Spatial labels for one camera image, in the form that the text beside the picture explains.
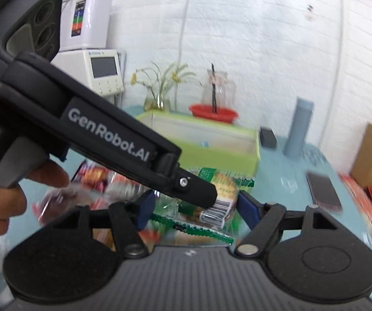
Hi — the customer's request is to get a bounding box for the glass pitcher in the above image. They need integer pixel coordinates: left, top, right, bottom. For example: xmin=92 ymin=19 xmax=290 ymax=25
xmin=200 ymin=70 xmax=237 ymax=109

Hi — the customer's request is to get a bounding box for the white water purifier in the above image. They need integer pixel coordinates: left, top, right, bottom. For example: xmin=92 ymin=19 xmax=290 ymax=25
xmin=59 ymin=0 xmax=113 ymax=52

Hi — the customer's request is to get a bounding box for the yellow flower plant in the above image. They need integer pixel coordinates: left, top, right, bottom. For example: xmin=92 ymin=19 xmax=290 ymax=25
xmin=131 ymin=61 xmax=199 ymax=104

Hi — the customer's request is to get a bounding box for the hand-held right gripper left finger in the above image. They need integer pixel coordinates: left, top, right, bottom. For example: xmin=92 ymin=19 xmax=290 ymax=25
xmin=47 ymin=190 xmax=156 ymax=257

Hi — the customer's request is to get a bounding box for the glass vase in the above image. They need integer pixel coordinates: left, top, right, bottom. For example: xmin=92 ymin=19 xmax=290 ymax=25
xmin=143 ymin=92 xmax=173 ymax=111

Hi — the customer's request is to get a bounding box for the green-edged clear biscuit packet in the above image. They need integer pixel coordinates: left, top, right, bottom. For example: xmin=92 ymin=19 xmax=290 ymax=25
xmin=150 ymin=167 xmax=256 ymax=246

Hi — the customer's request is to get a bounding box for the red plastic basin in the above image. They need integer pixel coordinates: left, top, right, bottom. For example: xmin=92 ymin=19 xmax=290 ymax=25
xmin=189 ymin=104 xmax=239 ymax=124

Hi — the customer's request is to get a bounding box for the red patterned cloth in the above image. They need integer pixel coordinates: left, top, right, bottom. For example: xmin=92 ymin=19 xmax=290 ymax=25
xmin=339 ymin=174 xmax=372 ymax=261

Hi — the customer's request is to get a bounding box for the small black box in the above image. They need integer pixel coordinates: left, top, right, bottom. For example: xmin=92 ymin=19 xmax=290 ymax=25
xmin=259 ymin=126 xmax=278 ymax=150

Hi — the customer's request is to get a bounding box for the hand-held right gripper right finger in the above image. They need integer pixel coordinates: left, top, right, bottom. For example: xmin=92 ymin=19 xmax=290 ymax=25
xmin=236 ymin=192 xmax=345 ymax=257

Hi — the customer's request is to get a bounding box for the clear packet with red print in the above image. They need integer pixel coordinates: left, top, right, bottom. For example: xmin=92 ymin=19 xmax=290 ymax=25
xmin=107 ymin=172 xmax=154 ymax=202

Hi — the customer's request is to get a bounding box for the white device with screen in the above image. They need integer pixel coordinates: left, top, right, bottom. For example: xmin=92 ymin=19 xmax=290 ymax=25
xmin=50 ymin=49 xmax=126 ymax=103

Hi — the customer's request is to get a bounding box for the grey-blue bottle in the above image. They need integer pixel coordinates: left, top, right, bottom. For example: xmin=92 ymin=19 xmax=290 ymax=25
xmin=283 ymin=96 xmax=314 ymax=158

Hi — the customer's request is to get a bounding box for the green cardboard box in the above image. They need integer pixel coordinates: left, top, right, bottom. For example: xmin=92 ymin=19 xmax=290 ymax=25
xmin=135 ymin=109 xmax=260 ymax=176

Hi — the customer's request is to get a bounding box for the clear packet with dark snacks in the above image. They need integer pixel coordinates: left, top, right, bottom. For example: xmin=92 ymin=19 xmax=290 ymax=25
xmin=32 ymin=184 xmax=109 ymax=225

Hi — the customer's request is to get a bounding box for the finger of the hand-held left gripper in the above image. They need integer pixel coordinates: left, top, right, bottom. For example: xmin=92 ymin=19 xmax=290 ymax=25
xmin=156 ymin=167 xmax=218 ymax=207

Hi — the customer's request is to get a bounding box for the black stick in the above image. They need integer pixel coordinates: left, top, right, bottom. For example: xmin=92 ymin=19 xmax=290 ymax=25
xmin=210 ymin=64 xmax=219 ymax=115

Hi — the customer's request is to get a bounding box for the black smartphone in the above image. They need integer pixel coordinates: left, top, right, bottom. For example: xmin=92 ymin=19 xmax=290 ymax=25
xmin=305 ymin=171 xmax=343 ymax=212

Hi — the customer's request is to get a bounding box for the red snack packet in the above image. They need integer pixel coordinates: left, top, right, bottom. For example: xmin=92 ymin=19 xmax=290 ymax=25
xmin=72 ymin=164 xmax=115 ymax=195

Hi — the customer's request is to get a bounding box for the thin white wall pipe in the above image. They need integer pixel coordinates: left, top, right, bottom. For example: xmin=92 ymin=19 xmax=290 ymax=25
xmin=320 ymin=0 xmax=347 ymax=145

